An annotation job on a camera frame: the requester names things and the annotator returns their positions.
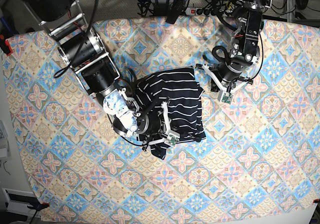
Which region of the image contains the black remote control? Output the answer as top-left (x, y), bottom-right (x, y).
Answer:
top-left (165, 0), bottom-right (186, 25)

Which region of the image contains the orange black clamp upper left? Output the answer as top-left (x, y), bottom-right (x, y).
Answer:
top-left (0, 34), bottom-right (13, 56)

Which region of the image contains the white power strip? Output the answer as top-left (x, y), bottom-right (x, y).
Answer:
top-left (182, 7), bottom-right (233, 17)

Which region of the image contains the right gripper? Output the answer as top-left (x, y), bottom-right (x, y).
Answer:
top-left (136, 101), bottom-right (175, 151)

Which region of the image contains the white box at left edge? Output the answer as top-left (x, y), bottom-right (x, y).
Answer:
top-left (0, 120), bottom-right (11, 160)

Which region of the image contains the patterned pastel tablecloth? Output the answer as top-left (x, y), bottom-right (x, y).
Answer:
top-left (0, 21), bottom-right (320, 224)

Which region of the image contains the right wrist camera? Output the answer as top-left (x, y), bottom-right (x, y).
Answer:
top-left (164, 132), bottom-right (180, 147)

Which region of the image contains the white black tray lower left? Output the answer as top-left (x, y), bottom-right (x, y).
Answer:
top-left (2, 188), bottom-right (38, 217)

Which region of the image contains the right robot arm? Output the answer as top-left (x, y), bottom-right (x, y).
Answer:
top-left (22, 0), bottom-right (180, 149)

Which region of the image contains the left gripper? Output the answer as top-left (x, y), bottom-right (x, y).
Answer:
top-left (195, 62), bottom-right (253, 95)

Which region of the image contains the navy white striped T-shirt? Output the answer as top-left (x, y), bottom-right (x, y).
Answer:
top-left (134, 67), bottom-right (206, 144)

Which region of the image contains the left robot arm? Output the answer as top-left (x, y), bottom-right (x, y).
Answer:
top-left (196, 0), bottom-right (272, 104)

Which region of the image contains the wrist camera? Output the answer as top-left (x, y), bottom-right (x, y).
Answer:
top-left (217, 90), bottom-right (233, 104)
top-left (164, 132), bottom-right (180, 147)

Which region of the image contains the orange black clamp lower left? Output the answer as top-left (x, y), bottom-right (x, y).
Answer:
top-left (27, 202), bottom-right (50, 212)

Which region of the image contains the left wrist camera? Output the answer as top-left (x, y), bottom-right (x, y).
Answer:
top-left (217, 90), bottom-right (233, 104)

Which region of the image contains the orange black clamp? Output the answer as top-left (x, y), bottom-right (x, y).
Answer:
top-left (27, 202), bottom-right (50, 212)
top-left (0, 34), bottom-right (13, 56)

